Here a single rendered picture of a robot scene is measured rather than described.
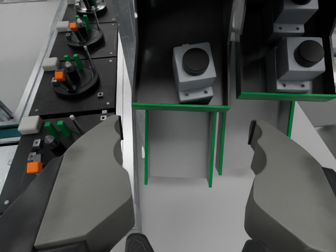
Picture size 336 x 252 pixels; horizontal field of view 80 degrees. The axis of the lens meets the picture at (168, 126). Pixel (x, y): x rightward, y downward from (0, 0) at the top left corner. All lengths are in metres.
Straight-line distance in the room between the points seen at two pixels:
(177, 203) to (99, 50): 0.59
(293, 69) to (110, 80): 0.53
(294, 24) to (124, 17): 0.24
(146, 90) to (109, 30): 0.66
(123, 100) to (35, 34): 0.75
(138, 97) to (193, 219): 0.37
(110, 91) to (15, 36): 0.77
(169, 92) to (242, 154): 0.24
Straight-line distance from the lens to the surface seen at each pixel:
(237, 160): 0.47
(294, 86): 0.32
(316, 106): 1.62
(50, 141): 0.50
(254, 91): 0.33
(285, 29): 0.35
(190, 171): 0.45
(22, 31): 1.36
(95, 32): 0.90
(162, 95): 0.29
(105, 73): 0.72
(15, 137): 0.70
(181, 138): 0.42
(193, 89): 0.26
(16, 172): 0.59
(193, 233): 0.56
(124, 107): 0.62
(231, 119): 0.45
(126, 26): 0.33
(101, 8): 1.07
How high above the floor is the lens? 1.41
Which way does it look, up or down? 54 degrees down
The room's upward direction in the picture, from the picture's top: 1 degrees counter-clockwise
